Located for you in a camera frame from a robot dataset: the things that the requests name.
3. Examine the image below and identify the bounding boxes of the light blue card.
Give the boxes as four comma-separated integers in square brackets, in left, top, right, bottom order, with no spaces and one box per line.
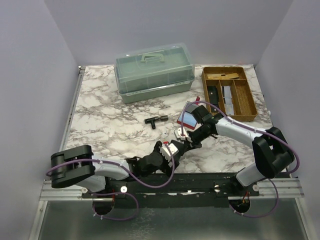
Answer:
[183,112,197,129]

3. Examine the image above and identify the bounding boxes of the grey credit card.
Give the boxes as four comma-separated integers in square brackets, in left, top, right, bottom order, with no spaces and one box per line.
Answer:
[184,101,199,114]

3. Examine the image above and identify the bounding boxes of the red card holder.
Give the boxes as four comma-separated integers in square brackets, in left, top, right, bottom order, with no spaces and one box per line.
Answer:
[183,101,199,130]

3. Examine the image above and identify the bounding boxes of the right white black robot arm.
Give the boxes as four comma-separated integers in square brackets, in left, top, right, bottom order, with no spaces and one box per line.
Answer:
[189,105,295,196]

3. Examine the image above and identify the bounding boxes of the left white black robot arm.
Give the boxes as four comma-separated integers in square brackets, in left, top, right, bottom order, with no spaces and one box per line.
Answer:
[45,140,183,198]

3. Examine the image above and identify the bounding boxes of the white cards in tray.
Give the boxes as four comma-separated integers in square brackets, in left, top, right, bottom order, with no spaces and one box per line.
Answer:
[221,85,235,116]

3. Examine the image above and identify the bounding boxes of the black items in tray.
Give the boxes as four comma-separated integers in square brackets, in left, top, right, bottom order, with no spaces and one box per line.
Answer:
[207,85,220,113]

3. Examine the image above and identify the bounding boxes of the black T-shaped part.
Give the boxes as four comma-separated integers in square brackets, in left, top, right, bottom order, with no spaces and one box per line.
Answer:
[144,115,169,130]

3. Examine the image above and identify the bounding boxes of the brown woven organizer tray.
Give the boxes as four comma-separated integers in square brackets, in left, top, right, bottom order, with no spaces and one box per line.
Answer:
[201,66,258,122]

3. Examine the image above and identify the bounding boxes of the brown cardboard piece in tray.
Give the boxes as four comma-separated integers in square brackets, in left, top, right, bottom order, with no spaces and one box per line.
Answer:
[206,73,240,80]

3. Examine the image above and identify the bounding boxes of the green plastic storage box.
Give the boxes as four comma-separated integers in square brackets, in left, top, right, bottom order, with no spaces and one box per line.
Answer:
[114,43,195,104]

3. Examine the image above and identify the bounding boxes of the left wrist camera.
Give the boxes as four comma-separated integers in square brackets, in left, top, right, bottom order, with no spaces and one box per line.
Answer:
[159,143,179,161]

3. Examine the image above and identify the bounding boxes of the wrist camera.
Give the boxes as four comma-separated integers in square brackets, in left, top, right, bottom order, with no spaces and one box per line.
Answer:
[159,143,179,161]
[174,127,190,141]

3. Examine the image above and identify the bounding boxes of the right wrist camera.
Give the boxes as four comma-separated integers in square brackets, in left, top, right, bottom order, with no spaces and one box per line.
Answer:
[174,127,190,141]

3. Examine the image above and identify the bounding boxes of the black mounting base rail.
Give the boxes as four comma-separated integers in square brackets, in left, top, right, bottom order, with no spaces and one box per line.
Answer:
[82,173,259,214]

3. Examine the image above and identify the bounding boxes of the aluminium frame rail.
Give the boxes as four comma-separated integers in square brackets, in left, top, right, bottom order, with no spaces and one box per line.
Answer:
[39,66,106,201]

